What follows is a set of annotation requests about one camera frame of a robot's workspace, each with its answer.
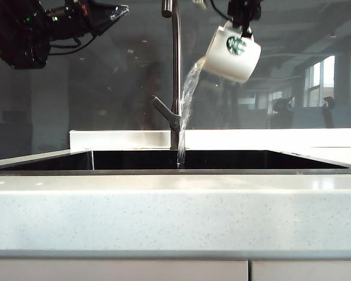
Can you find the black sink basin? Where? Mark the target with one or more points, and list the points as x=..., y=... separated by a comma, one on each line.
x=134, y=159

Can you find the narrow grey cabinet door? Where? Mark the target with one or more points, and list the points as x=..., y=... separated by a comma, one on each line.
x=307, y=271

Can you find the right wrist camera white cap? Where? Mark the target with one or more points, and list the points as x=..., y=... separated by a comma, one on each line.
x=200, y=3

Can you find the tall steel faucet spout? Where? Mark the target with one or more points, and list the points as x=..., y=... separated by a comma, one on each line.
x=177, y=58

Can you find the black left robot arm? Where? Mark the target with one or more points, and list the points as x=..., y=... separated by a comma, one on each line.
x=20, y=35

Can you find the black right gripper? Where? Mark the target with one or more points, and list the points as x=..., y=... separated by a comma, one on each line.
x=245, y=8

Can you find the wide grey cabinet door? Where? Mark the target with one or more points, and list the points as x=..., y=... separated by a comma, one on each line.
x=117, y=270

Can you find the white Starbucks ceramic mug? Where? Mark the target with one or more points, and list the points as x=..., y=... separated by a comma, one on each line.
x=237, y=63

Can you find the clear water stream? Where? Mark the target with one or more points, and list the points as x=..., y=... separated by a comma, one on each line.
x=187, y=96

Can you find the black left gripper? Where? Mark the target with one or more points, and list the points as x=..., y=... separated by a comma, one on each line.
x=86, y=13

